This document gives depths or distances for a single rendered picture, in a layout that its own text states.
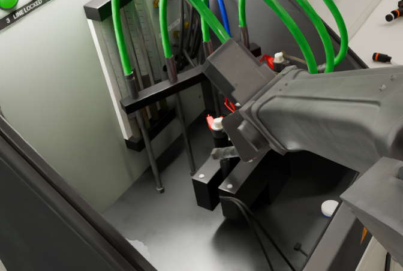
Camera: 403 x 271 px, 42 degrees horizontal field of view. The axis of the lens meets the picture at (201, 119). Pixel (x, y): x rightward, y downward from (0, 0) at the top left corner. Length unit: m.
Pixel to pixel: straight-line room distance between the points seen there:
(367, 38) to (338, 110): 1.14
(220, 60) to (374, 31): 0.91
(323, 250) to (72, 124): 0.53
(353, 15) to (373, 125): 1.21
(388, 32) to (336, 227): 0.64
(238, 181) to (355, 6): 0.64
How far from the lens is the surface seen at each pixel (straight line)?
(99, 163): 1.18
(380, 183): 0.20
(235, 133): 0.69
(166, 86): 1.10
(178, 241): 1.14
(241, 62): 0.58
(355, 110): 0.27
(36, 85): 1.01
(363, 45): 1.40
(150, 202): 1.23
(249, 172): 1.04
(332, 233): 0.97
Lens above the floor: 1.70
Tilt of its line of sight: 37 degrees down
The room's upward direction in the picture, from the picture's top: 11 degrees counter-clockwise
